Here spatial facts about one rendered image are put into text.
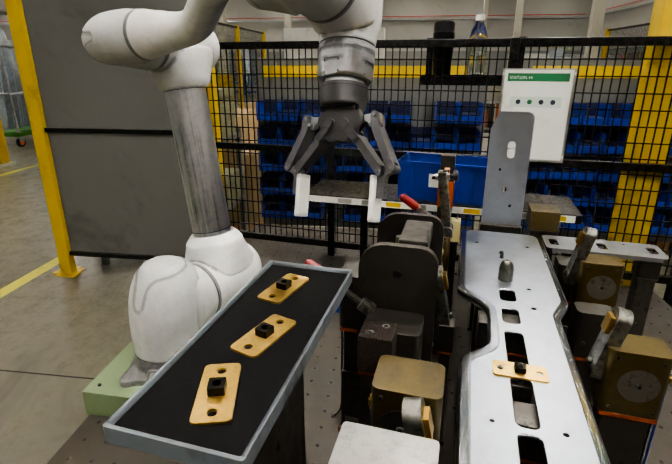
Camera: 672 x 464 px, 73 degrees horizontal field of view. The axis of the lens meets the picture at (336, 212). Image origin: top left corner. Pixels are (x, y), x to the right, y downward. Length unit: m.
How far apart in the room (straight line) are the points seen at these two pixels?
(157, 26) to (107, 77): 2.30
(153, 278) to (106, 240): 2.52
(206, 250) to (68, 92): 2.39
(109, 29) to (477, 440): 0.98
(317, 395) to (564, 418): 0.62
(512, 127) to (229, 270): 0.89
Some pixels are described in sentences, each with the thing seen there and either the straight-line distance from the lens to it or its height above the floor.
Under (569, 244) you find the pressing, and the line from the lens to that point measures 1.39.
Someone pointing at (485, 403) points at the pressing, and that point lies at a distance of 0.74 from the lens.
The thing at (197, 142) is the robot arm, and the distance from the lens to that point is 1.18.
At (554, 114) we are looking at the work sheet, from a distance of 1.70.
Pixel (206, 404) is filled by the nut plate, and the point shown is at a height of 1.16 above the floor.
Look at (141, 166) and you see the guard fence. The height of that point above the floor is 0.82.
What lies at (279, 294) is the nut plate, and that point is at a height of 1.16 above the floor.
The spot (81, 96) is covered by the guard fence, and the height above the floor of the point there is 1.27.
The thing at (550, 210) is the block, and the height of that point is 1.06.
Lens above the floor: 1.47
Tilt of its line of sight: 18 degrees down
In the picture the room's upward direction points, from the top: straight up
